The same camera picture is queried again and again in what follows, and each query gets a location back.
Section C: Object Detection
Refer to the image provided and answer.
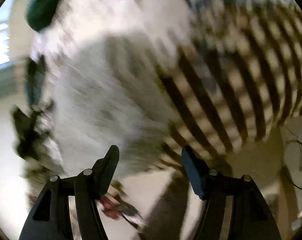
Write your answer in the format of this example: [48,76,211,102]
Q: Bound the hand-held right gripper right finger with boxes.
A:
[181,146,282,240]

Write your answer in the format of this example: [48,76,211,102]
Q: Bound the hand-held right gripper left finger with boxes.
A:
[19,145,120,240]

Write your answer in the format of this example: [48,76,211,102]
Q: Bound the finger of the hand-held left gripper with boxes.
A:
[12,100,56,160]

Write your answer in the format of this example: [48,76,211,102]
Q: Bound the grey fuzzy pants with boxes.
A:
[44,31,189,178]

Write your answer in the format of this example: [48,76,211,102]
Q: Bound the red clothes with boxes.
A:
[98,195,144,228]

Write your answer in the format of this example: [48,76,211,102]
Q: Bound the bed with floral sheet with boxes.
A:
[28,0,302,170]

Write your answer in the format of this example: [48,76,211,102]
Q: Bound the teal fleece blanket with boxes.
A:
[26,0,71,32]

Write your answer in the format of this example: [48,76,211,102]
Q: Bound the black cable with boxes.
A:
[282,125,302,191]

